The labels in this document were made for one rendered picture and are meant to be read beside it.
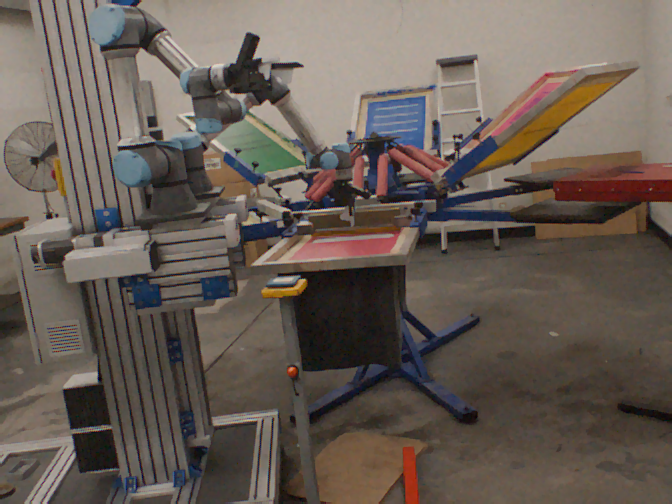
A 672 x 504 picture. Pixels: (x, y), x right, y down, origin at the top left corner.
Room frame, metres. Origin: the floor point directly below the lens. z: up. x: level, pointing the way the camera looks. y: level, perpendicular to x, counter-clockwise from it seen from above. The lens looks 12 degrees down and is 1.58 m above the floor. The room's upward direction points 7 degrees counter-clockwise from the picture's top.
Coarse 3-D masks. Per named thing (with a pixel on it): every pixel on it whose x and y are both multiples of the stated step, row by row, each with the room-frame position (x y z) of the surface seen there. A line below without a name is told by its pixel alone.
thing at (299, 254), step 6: (348, 234) 3.26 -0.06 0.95; (354, 234) 3.25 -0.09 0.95; (312, 240) 3.23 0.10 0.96; (348, 240) 3.13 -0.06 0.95; (306, 246) 3.11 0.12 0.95; (312, 246) 3.09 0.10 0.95; (300, 252) 3.00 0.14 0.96; (306, 252) 2.98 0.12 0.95; (294, 258) 2.90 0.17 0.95; (300, 258) 2.88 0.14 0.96; (306, 258) 2.87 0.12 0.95; (312, 258) 2.86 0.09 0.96
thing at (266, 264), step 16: (288, 240) 3.11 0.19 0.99; (416, 240) 2.92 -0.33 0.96; (272, 256) 2.86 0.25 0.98; (352, 256) 2.65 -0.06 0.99; (368, 256) 2.62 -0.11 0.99; (384, 256) 2.60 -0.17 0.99; (400, 256) 2.58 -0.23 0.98; (256, 272) 2.70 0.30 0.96; (272, 272) 2.69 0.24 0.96; (288, 272) 2.67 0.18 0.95
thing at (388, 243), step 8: (376, 232) 3.23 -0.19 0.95; (384, 232) 3.21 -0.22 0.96; (392, 232) 3.19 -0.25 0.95; (400, 232) 3.17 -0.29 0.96; (352, 240) 3.12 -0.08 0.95; (360, 240) 3.10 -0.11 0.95; (368, 240) 3.08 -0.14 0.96; (376, 240) 3.06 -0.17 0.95; (384, 240) 3.04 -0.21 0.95; (392, 240) 3.02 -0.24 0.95; (384, 248) 2.88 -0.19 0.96
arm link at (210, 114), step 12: (204, 96) 2.20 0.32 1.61; (216, 96) 2.22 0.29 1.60; (204, 108) 2.20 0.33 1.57; (216, 108) 2.21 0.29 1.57; (228, 108) 2.28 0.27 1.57; (204, 120) 2.20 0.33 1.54; (216, 120) 2.21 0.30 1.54; (228, 120) 2.28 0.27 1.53; (204, 132) 2.20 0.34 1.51; (216, 132) 2.21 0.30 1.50
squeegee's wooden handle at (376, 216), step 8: (384, 208) 3.21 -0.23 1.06; (392, 208) 3.19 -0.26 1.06; (312, 216) 3.26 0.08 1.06; (320, 216) 3.25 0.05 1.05; (328, 216) 3.24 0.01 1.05; (336, 216) 3.24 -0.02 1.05; (360, 216) 3.21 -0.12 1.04; (368, 216) 3.21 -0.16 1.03; (376, 216) 3.20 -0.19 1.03; (384, 216) 3.19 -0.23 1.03; (392, 216) 3.18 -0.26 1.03; (312, 224) 3.26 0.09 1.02; (320, 224) 3.25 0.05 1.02; (328, 224) 3.24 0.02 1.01; (336, 224) 3.24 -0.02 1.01; (344, 224) 3.23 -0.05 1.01; (360, 224) 3.21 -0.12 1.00; (368, 224) 3.21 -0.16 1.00; (376, 224) 3.20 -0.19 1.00
